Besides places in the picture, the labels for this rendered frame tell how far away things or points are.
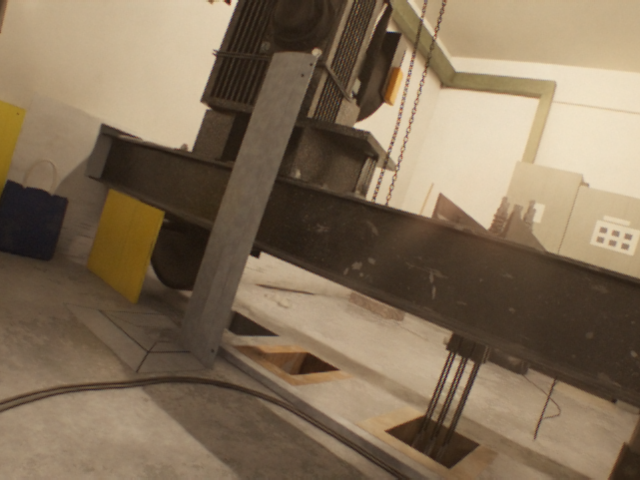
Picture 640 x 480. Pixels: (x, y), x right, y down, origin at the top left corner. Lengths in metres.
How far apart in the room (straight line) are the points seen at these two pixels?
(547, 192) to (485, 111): 1.19
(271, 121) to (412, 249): 0.61
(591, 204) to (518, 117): 1.21
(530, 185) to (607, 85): 1.24
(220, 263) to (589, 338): 1.06
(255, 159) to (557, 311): 0.97
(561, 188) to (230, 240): 3.43
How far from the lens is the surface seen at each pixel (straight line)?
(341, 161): 1.75
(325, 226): 1.41
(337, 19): 1.76
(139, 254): 1.98
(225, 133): 1.84
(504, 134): 4.91
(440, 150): 5.06
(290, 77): 1.51
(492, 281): 1.18
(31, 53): 2.35
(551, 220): 4.33
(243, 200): 1.46
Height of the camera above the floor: 0.53
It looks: 2 degrees down
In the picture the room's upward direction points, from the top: 19 degrees clockwise
